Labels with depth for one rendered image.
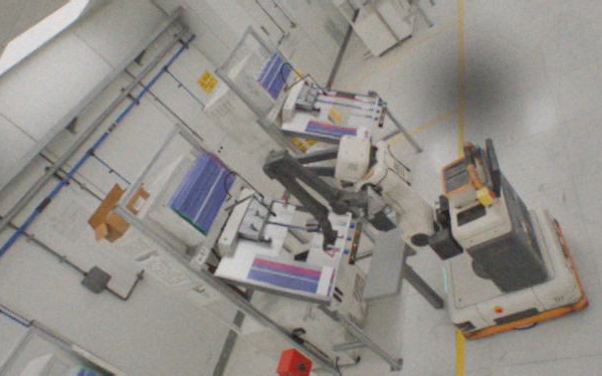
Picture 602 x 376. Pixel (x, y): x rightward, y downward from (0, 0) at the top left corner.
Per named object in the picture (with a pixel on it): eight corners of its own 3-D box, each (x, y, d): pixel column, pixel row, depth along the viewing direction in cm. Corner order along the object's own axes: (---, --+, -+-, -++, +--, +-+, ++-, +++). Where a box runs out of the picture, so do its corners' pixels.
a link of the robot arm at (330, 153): (276, 162, 254) (280, 153, 262) (284, 182, 262) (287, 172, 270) (352, 147, 240) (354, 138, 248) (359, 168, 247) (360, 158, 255)
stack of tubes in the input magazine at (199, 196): (236, 177, 302) (206, 150, 291) (207, 234, 267) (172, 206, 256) (224, 184, 309) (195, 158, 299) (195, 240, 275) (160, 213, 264)
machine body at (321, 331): (376, 282, 352) (325, 235, 327) (362, 366, 305) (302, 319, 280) (315, 298, 392) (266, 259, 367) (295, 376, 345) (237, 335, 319)
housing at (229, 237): (256, 204, 319) (255, 190, 309) (232, 259, 285) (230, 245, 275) (245, 202, 320) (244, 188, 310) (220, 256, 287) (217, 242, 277)
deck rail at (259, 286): (330, 303, 262) (331, 298, 258) (329, 306, 261) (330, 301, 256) (216, 278, 274) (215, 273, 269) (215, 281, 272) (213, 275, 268)
